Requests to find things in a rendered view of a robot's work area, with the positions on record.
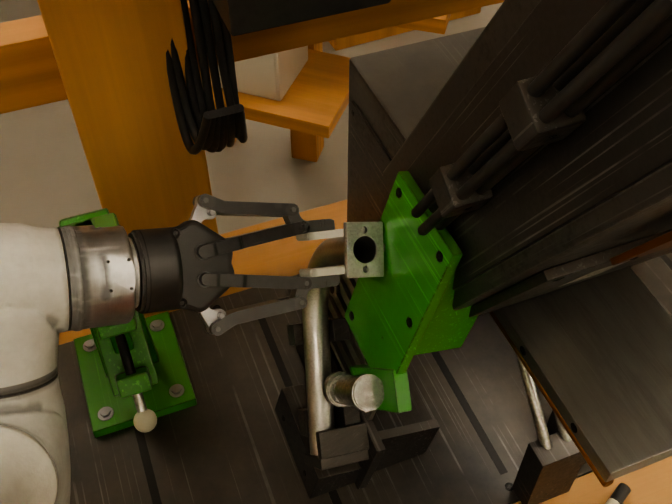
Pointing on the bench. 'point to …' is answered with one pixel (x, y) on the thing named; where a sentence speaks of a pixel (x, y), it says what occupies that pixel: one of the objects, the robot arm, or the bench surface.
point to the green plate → (408, 289)
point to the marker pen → (619, 494)
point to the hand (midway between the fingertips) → (336, 252)
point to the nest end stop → (335, 460)
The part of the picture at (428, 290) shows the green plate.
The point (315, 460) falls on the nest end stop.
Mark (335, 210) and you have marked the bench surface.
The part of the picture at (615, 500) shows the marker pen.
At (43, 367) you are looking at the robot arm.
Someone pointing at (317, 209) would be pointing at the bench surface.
